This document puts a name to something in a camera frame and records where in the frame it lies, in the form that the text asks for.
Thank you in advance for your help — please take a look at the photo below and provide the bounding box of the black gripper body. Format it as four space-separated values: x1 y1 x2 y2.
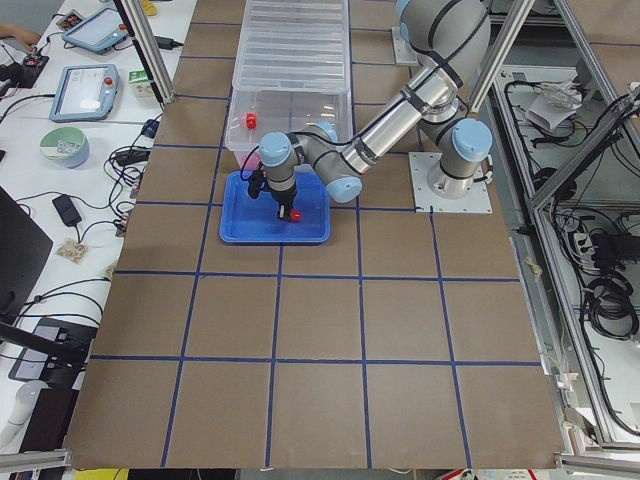
271 185 296 211

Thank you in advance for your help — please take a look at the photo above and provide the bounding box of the clear plastic storage box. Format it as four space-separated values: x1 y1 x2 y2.
224 90 353 169

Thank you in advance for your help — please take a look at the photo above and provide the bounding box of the clear plastic box lid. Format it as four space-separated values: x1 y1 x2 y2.
232 1 350 95

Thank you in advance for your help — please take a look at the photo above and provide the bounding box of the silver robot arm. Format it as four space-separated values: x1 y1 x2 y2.
248 0 492 221

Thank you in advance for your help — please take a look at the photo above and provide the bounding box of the blue plastic tray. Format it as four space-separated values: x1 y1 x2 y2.
219 171 331 245

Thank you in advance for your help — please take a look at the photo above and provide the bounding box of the green white carton box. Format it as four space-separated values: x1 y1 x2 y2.
127 70 155 98

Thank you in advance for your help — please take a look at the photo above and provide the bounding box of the person hand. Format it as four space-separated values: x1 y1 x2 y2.
0 22 41 50

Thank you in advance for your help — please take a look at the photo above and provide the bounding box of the small snack bag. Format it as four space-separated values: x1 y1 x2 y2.
56 239 89 264

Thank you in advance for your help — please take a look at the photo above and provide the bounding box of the black power adapter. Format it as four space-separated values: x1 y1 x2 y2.
52 194 82 227

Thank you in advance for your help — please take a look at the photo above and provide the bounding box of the near teach pendant tablet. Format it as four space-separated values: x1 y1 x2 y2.
49 64 119 123

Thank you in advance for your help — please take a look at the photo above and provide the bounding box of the teach pendant tablet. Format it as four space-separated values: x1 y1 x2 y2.
62 7 128 54
49 64 119 123

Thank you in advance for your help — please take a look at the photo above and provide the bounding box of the green ceramic bowl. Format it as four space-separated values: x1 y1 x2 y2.
39 127 90 168

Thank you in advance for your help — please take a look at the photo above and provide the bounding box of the far teach pendant tablet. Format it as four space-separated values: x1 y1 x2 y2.
62 7 128 54

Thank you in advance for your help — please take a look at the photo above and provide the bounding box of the black monitor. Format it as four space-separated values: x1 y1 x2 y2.
0 189 53 324

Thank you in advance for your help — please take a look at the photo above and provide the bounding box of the white paper stack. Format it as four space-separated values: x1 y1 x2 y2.
525 80 582 132

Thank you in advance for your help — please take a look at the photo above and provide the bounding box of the white power strip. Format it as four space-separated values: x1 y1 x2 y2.
567 220 595 270

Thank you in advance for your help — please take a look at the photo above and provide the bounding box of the white cylinder bottle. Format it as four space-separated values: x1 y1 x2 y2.
1 380 49 451

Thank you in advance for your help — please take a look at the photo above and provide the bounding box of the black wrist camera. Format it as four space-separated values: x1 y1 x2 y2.
247 169 268 199

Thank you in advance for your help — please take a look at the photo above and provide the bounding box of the rear robot base plate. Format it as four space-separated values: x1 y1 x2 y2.
391 27 419 66

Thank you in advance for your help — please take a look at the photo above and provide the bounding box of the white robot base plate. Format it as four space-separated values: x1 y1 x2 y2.
409 152 493 215

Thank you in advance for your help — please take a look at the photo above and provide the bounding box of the aluminium frame post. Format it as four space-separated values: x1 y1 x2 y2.
114 0 175 105

